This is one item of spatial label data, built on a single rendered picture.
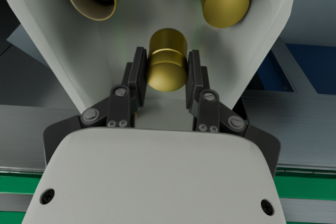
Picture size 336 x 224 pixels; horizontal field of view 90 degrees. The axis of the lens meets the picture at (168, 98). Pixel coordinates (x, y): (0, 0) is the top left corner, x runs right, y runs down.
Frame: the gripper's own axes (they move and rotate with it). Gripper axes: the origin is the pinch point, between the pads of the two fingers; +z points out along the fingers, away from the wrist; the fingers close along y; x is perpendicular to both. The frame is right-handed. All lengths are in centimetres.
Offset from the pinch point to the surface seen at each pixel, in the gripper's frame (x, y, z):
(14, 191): -21.9, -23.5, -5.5
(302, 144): -11.3, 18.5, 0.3
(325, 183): -13.2, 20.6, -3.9
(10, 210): -22.2, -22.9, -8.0
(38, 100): -41, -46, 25
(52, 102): -41, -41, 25
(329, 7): -5.0, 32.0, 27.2
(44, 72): -41, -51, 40
